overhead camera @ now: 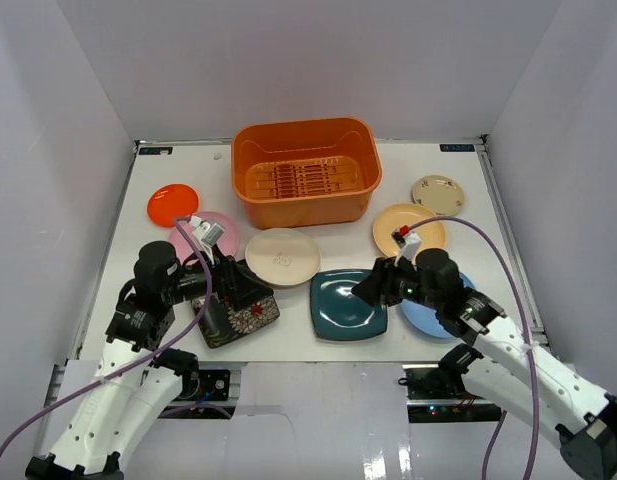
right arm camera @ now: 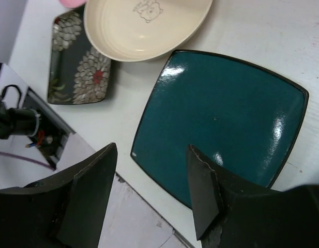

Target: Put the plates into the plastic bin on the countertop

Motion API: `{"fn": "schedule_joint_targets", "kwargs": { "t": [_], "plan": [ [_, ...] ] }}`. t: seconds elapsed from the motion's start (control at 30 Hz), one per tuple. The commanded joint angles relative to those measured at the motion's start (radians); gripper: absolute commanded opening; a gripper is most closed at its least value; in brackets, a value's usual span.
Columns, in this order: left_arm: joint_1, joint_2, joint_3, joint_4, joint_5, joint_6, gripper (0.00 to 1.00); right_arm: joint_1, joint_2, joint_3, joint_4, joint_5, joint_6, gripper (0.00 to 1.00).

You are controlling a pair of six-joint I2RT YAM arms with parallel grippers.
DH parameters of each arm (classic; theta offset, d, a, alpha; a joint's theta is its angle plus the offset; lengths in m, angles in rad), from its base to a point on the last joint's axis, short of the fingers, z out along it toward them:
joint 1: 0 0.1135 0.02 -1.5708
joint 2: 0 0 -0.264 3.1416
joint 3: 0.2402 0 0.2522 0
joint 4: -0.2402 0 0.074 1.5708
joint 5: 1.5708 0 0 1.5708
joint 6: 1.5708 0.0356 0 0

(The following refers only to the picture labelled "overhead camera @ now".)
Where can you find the white round plate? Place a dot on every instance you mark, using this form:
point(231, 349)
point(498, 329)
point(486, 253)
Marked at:
point(283, 257)

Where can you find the pink round plate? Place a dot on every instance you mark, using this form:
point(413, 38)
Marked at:
point(228, 243)

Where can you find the teal square plate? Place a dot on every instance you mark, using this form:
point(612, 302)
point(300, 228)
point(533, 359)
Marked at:
point(337, 314)

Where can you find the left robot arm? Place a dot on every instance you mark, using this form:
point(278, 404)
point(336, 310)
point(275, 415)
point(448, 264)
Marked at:
point(137, 377)

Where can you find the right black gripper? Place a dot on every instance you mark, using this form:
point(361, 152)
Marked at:
point(381, 281)

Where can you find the cream patterned small plate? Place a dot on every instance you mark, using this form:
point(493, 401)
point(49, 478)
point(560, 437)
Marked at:
point(439, 194)

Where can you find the light blue round plate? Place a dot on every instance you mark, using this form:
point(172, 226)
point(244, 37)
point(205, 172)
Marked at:
point(424, 320)

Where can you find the orange round plate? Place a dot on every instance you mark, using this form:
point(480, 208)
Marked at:
point(172, 201)

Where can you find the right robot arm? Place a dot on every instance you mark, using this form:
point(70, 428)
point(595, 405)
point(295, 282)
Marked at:
point(524, 379)

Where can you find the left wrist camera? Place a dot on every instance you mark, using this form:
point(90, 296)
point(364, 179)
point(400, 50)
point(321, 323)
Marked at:
point(207, 232)

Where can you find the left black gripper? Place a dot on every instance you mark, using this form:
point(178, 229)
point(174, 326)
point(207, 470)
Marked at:
point(228, 282)

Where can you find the yellow bear plate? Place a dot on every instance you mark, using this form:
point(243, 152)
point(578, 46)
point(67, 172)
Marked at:
point(432, 235)

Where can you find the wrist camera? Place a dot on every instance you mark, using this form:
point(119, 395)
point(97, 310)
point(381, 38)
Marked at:
point(408, 242)
point(207, 232)

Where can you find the black floral square plate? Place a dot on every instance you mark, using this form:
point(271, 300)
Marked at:
point(221, 325)

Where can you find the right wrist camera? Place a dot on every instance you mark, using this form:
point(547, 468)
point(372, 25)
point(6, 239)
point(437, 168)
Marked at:
point(408, 242)

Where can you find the orange plastic bin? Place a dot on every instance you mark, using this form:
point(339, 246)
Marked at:
point(306, 172)

